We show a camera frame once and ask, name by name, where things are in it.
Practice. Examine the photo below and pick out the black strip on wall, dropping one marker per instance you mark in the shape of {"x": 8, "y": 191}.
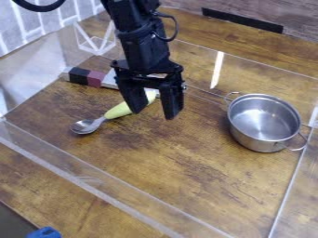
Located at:
{"x": 259, "y": 24}

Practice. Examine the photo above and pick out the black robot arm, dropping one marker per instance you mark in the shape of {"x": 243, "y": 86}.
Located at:
{"x": 133, "y": 12}

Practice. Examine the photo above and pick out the clear acrylic triangle stand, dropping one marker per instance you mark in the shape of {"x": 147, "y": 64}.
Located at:
{"x": 92, "y": 44}

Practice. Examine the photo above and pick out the grey block with dark end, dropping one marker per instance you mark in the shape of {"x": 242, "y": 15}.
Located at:
{"x": 80, "y": 76}

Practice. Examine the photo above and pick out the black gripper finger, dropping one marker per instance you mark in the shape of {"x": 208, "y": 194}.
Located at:
{"x": 132, "y": 94}
{"x": 172, "y": 99}

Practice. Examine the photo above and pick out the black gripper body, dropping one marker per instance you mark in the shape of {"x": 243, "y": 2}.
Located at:
{"x": 147, "y": 67}

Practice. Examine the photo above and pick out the spoon with yellow handle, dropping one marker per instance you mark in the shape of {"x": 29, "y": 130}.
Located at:
{"x": 87, "y": 126}

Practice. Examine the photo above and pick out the blue object at bottom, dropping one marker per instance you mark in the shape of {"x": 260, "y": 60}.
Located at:
{"x": 45, "y": 232}

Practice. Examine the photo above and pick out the silver pot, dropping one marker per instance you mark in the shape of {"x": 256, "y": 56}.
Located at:
{"x": 264, "y": 123}

